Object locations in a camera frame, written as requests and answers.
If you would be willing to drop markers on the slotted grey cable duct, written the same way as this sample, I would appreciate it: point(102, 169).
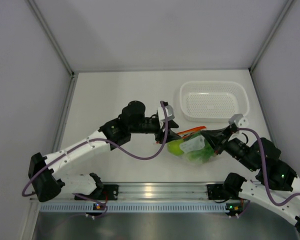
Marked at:
point(140, 207)

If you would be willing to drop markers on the white perforated plastic basket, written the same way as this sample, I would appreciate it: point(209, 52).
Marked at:
point(212, 101)

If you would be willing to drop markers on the green fake apple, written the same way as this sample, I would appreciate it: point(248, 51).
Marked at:
point(173, 147)

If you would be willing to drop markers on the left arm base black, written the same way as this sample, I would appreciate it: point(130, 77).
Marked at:
point(108, 192)

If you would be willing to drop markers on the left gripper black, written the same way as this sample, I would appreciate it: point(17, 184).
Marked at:
point(171, 135)

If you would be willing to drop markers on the aluminium mounting rail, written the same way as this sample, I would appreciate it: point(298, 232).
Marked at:
point(175, 191)

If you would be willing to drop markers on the clear zip bag orange seal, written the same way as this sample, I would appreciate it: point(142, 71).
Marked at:
point(192, 140)

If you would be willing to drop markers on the green fake lettuce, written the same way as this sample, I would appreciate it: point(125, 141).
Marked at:
point(201, 156)

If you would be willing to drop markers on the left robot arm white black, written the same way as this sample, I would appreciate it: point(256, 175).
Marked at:
point(49, 174)

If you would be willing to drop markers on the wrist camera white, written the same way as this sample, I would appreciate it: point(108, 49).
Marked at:
point(239, 120)
point(165, 114)

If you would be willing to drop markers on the right aluminium frame post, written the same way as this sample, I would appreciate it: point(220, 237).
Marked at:
point(279, 19)

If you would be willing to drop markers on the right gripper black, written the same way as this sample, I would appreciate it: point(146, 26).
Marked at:
point(215, 137)

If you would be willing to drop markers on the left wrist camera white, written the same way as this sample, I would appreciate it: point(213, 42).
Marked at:
point(165, 114)

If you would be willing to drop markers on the left aluminium frame post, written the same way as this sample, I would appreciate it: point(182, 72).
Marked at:
point(34, 8)

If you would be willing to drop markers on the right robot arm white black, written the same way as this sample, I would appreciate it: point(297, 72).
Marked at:
point(278, 187)

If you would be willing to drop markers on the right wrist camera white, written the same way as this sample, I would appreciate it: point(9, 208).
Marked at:
point(239, 120)

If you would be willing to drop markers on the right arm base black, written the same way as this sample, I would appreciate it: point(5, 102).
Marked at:
point(216, 192)

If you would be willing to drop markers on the aluminium frame post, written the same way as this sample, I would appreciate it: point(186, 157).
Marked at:
point(34, 8)
point(279, 19)

